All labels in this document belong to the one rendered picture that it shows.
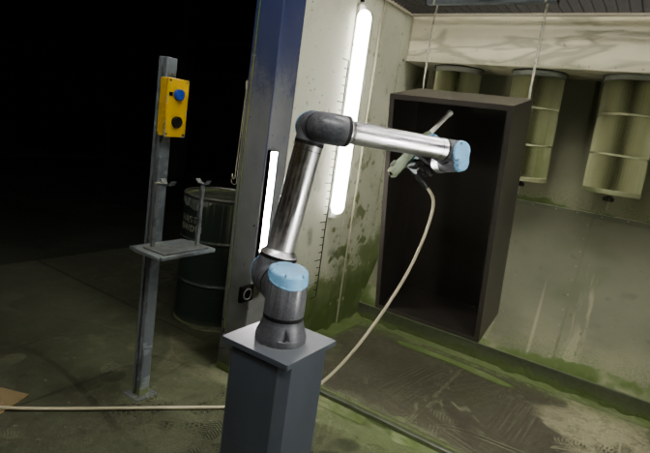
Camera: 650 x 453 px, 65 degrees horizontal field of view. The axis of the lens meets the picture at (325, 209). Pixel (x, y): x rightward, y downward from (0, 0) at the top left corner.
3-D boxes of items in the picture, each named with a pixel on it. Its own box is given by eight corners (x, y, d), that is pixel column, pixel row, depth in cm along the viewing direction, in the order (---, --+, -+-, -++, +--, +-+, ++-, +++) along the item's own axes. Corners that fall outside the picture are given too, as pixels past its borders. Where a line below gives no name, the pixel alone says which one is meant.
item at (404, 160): (415, 203, 249) (389, 167, 242) (409, 203, 253) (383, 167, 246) (472, 140, 264) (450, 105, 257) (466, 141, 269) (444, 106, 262)
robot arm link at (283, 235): (254, 299, 193) (307, 105, 185) (244, 284, 208) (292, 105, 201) (291, 304, 199) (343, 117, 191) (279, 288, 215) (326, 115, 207)
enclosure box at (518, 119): (401, 284, 319) (419, 88, 279) (497, 314, 288) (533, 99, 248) (374, 307, 291) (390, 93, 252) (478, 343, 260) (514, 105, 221)
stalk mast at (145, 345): (141, 388, 259) (169, 58, 233) (148, 393, 256) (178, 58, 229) (131, 392, 254) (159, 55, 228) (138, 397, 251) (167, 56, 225)
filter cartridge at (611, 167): (636, 214, 329) (666, 84, 318) (641, 218, 297) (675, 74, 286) (575, 203, 345) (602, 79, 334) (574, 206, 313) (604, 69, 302)
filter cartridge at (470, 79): (459, 180, 402) (479, 73, 387) (468, 186, 366) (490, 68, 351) (414, 174, 404) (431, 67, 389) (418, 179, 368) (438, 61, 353)
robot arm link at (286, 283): (269, 321, 178) (275, 273, 175) (256, 303, 193) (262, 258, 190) (310, 320, 184) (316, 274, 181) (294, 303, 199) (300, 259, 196)
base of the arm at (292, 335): (284, 354, 176) (287, 327, 175) (244, 336, 186) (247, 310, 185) (315, 339, 192) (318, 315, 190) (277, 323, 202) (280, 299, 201)
